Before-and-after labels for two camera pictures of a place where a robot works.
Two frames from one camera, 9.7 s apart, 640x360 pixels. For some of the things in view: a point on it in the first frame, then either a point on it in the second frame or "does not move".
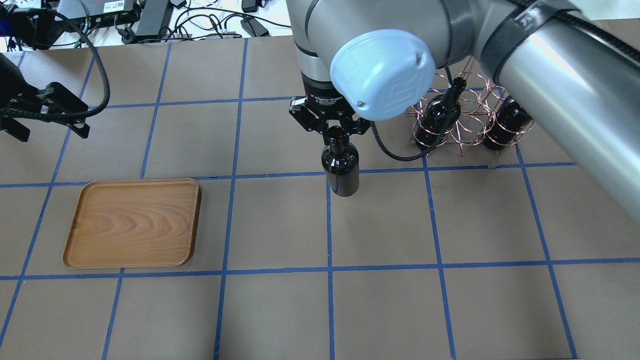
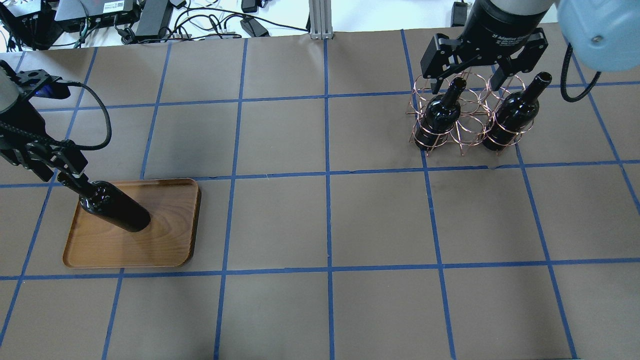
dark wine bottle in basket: [440, 114] does not move
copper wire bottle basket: [466, 109] does not move
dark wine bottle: [340, 162] to [106, 201]
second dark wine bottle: [508, 121] does not move
